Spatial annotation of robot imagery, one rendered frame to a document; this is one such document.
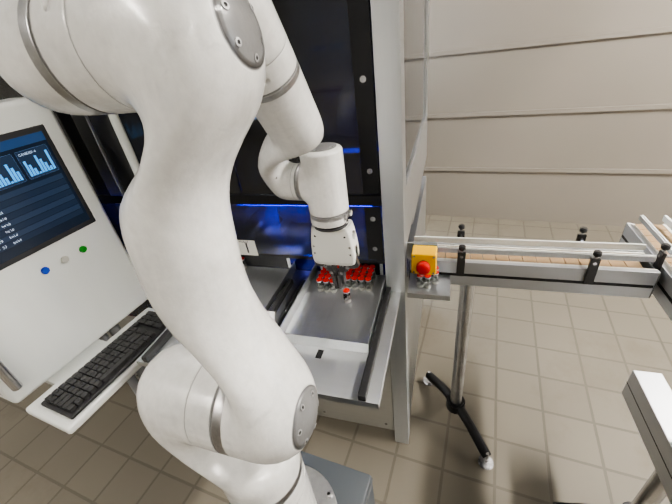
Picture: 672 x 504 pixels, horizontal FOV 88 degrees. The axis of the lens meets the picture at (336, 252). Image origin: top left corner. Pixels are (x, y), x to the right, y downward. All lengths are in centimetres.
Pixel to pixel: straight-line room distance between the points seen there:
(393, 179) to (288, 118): 47
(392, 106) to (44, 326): 118
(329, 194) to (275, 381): 39
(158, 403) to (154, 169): 29
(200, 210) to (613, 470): 187
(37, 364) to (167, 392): 96
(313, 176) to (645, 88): 283
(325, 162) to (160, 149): 42
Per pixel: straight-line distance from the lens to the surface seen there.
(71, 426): 126
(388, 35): 88
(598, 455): 199
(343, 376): 92
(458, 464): 180
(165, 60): 27
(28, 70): 37
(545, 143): 325
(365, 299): 111
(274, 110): 52
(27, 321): 136
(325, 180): 67
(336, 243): 75
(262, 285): 126
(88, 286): 142
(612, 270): 127
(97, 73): 32
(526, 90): 314
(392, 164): 93
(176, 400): 47
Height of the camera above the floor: 160
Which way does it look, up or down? 32 degrees down
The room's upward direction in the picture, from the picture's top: 8 degrees counter-clockwise
